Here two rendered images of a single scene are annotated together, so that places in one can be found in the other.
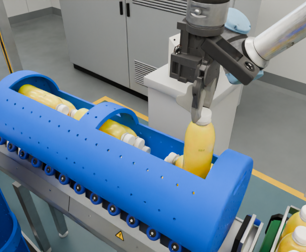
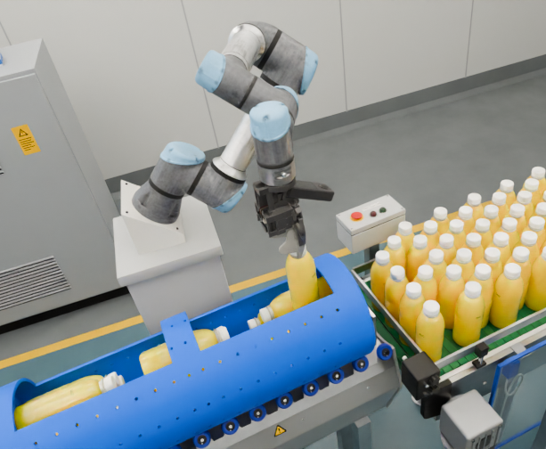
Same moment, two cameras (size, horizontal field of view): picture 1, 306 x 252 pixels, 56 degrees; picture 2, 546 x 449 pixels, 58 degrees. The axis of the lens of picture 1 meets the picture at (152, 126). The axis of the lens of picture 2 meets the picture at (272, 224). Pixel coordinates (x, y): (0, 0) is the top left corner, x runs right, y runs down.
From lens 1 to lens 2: 0.68 m
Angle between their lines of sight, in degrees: 39
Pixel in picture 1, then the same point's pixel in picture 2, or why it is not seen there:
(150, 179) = (298, 335)
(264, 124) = not seen: hidden behind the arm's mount
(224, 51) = (307, 188)
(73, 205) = not seen: outside the picture
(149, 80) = (128, 275)
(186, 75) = (284, 225)
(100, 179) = (250, 386)
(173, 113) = (178, 288)
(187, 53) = (274, 208)
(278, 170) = (241, 268)
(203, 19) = (289, 176)
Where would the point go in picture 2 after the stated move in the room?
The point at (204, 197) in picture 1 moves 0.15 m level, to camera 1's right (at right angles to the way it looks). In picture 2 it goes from (346, 304) to (372, 264)
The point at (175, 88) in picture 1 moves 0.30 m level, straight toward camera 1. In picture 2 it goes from (170, 260) to (246, 297)
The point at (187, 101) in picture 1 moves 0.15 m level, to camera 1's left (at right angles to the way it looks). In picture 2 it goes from (291, 245) to (253, 291)
